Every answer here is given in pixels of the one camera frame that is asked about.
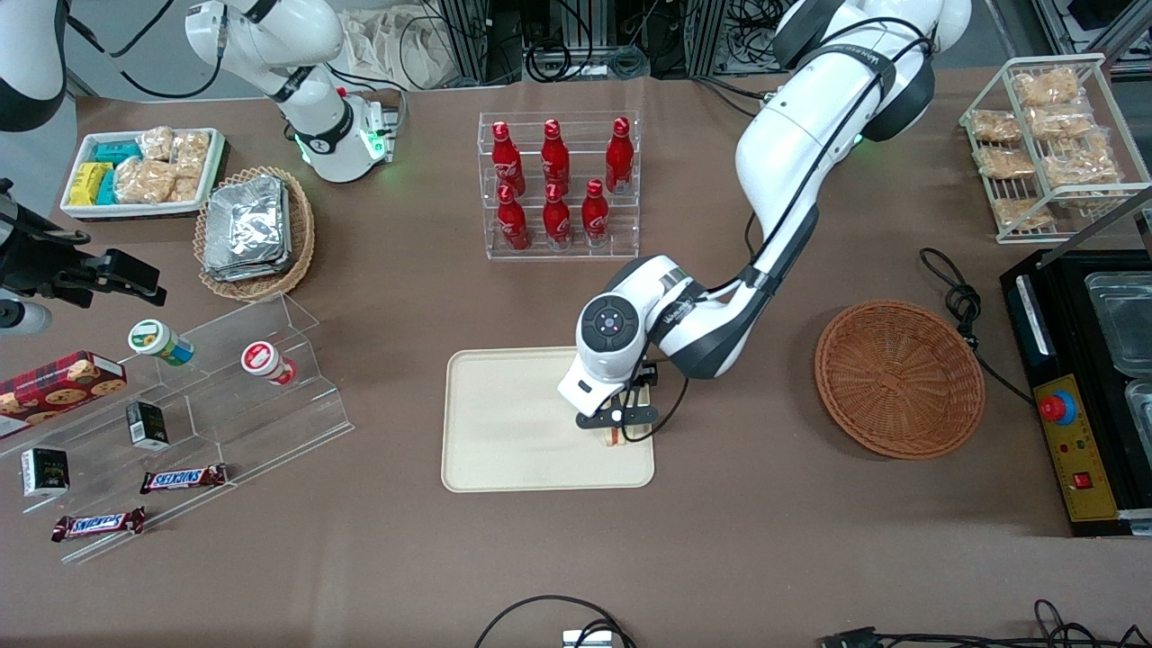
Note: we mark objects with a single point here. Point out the red lid cup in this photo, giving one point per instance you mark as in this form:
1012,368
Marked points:
261,358

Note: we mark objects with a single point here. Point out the yellow snack packet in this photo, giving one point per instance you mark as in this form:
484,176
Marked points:
88,183

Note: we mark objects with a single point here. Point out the aluminium frame rack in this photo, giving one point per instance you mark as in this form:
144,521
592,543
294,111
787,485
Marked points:
468,36

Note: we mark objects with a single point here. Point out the small clear plastic container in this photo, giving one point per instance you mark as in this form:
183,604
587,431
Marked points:
1141,409

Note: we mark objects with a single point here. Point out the red cola bottle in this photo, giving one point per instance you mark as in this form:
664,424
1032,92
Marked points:
555,157
512,225
557,220
506,157
619,157
595,216

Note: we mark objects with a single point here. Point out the small black box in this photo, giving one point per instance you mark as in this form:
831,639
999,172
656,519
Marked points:
45,472
147,426

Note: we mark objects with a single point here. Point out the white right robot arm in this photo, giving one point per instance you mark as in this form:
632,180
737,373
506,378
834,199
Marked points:
270,36

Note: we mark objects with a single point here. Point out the large clear plastic container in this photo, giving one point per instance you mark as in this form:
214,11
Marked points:
1125,324

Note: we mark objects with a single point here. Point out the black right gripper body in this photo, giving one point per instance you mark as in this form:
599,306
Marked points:
43,264

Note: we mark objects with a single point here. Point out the round brown wicker basket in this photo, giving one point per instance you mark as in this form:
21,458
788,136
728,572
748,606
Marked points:
900,378

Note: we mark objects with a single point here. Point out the red cookie box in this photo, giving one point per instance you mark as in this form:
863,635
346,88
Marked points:
54,391

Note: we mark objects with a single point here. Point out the silver foil packet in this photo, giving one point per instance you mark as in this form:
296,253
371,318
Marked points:
243,220
286,256

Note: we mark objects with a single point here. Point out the cream plastic tray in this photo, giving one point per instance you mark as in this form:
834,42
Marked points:
513,423

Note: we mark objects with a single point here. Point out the clear bag of rice crackers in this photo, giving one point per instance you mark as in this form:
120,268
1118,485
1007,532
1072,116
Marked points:
191,153
184,189
156,144
144,182

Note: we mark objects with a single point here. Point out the grey metal bar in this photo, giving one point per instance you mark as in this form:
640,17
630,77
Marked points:
1107,214

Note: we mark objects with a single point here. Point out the green lid cup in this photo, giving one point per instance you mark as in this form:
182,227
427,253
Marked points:
153,338

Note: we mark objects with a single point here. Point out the white rectangular snack tray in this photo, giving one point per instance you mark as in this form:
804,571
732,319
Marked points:
135,212

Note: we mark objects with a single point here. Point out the oval light wicker basket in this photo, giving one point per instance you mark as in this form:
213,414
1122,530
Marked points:
303,238

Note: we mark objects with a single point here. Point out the cream cloth bag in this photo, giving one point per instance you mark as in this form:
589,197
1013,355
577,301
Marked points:
396,45

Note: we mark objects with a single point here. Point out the teal snack packet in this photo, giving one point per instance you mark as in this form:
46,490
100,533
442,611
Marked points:
117,151
107,187

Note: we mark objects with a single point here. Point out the snickers chocolate bar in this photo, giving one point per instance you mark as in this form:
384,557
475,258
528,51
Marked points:
97,524
183,479

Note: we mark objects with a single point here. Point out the black box with yellow panel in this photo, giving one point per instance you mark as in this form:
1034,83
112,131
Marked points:
1080,450

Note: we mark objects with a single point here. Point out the black left camera mount bracket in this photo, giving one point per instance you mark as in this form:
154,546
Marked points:
643,387

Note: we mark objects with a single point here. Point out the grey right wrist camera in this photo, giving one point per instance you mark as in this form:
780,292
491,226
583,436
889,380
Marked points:
22,317

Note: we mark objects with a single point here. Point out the small silver device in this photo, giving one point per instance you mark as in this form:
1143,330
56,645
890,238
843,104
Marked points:
587,640

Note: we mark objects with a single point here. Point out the clear acrylic stepped stand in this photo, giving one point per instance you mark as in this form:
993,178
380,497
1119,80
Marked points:
270,423

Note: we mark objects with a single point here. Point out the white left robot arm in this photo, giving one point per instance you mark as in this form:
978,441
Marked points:
792,135

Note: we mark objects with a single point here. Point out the clear bag of brown snacks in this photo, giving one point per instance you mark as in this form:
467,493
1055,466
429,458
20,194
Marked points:
1062,121
1046,87
996,127
1080,162
1021,212
1003,163

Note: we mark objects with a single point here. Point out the clear acrylic bottle rack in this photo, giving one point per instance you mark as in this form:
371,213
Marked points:
580,126

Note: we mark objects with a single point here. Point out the red emergency stop button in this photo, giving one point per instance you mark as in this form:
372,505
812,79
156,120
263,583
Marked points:
1058,408

